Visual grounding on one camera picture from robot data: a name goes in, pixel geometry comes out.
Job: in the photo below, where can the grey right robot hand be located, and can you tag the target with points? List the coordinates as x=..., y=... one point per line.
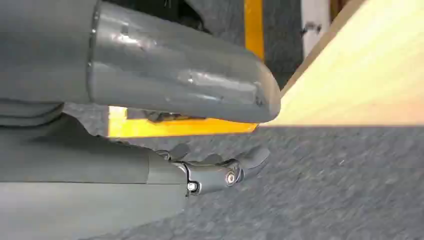
x=139, y=73

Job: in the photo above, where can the ribbed grey right arm sleeve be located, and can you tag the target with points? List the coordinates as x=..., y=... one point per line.
x=26, y=114

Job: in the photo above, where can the pale wooden desk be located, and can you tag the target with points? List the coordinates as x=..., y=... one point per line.
x=357, y=73

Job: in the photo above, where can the white post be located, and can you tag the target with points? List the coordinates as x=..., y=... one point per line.
x=314, y=23

